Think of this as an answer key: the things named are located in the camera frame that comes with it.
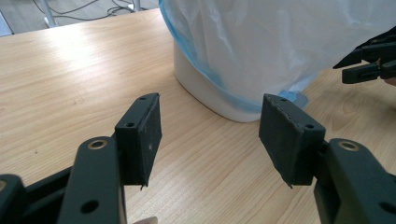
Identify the black cable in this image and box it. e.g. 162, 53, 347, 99
32, 0, 101, 22
106, 0, 138, 17

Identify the translucent white plastic bag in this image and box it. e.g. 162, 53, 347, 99
158, 0, 396, 115

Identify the metal stand leg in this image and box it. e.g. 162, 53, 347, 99
39, 0, 59, 29

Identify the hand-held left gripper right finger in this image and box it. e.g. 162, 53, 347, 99
258, 93, 327, 189

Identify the white trash bin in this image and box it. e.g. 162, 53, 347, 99
172, 41, 263, 123

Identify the pale board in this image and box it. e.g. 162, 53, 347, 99
0, 11, 15, 38

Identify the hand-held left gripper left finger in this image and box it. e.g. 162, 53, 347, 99
114, 91, 163, 189

